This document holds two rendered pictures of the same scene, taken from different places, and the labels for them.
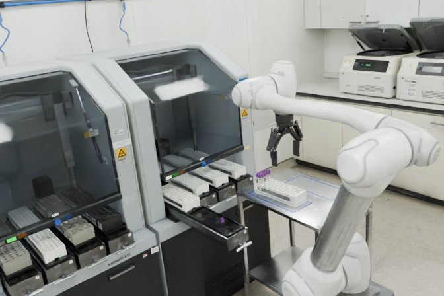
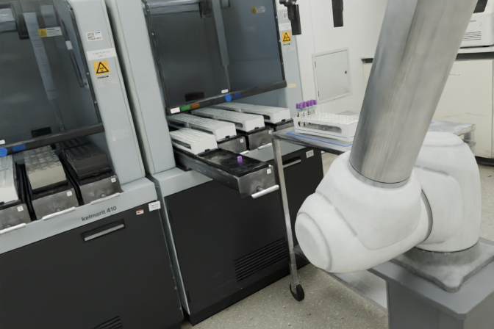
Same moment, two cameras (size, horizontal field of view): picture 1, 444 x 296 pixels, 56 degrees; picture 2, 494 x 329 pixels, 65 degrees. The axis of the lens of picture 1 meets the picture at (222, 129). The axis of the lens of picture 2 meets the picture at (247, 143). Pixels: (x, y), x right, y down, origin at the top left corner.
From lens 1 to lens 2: 0.94 m
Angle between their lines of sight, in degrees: 9
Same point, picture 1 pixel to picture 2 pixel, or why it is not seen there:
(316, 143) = not seen: hidden behind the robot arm
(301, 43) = (375, 4)
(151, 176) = (150, 106)
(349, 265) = (436, 189)
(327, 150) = not seen: hidden behind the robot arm
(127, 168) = (112, 91)
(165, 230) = (170, 181)
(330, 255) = (388, 138)
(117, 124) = (92, 25)
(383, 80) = (480, 22)
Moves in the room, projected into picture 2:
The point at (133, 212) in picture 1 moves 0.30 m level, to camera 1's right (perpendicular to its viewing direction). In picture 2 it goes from (125, 153) to (198, 145)
